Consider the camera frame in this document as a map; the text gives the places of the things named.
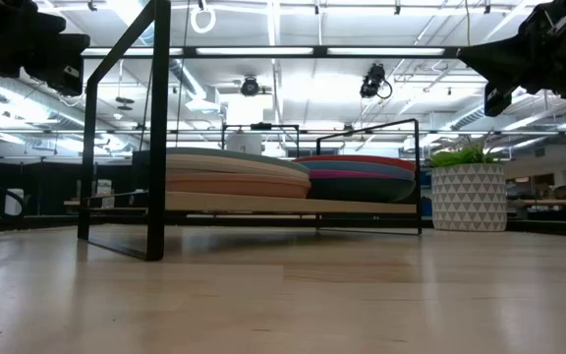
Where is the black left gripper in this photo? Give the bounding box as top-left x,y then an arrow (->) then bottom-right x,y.
0,0 -> 68,83

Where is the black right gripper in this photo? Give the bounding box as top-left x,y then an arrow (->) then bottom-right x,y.
457,0 -> 566,99

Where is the blue plate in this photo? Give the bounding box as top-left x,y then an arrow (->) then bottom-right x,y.
298,160 -> 417,182

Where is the magenta plate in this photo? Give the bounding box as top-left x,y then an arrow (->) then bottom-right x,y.
308,169 -> 405,181

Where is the light gray plate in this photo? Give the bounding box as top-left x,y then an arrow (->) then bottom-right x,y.
164,153 -> 310,173

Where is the cream plate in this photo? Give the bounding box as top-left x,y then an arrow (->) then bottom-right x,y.
164,159 -> 312,182

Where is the peach plate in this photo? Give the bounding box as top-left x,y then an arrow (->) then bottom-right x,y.
164,171 -> 312,200

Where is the white LED light bar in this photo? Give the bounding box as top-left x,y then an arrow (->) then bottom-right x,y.
326,46 -> 446,56
195,46 -> 314,56
82,46 -> 185,56

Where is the succulent in white patterned pot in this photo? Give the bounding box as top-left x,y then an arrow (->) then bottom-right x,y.
427,131 -> 509,233

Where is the wooden background table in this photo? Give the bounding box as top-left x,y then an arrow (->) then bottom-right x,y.
507,198 -> 566,222

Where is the white bin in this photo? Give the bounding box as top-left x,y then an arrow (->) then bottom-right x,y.
4,188 -> 26,217

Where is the dark teal plate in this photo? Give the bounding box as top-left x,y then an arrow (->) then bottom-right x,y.
306,175 -> 418,205

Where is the white background cylinder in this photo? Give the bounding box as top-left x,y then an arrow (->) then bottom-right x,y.
225,132 -> 263,156

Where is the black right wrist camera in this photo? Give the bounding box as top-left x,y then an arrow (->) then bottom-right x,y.
482,81 -> 514,118

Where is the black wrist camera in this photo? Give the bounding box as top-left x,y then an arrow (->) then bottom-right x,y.
36,32 -> 91,97
482,81 -> 514,118

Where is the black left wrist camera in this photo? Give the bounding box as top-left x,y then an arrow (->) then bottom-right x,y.
36,32 -> 91,97

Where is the black overhead camera with cable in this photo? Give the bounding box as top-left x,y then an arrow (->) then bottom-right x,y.
359,62 -> 394,100

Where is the black aluminium rig frame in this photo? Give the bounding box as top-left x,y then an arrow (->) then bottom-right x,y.
0,45 -> 566,235

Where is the white cable loop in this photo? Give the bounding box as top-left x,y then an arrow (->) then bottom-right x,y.
189,3 -> 217,35

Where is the black background frame stand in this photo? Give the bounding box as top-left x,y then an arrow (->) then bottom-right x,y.
220,121 -> 301,159

